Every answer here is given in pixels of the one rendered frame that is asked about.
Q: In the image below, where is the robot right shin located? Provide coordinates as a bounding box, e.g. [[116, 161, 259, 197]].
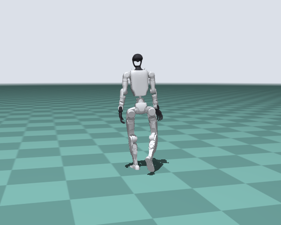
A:
[[148, 135, 158, 159]]

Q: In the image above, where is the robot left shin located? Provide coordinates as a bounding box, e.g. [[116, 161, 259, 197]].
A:
[[128, 136, 138, 166]]

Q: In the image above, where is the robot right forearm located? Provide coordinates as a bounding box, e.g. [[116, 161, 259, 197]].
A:
[[152, 89, 158, 109]]

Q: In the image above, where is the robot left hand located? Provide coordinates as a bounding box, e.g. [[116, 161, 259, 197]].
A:
[[118, 106, 125, 124]]

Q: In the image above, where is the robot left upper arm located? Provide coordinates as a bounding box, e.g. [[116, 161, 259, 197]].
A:
[[122, 72, 131, 95]]

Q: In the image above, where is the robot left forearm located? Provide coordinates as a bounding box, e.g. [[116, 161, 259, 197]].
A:
[[118, 89, 126, 110]]

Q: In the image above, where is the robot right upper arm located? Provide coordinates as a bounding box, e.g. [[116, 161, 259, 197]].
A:
[[148, 71, 156, 94]]

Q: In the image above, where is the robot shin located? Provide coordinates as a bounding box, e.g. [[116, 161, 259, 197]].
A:
[[148, 135, 158, 159], [128, 136, 138, 166]]

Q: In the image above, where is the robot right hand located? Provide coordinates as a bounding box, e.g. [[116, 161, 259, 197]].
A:
[[155, 105, 163, 121]]

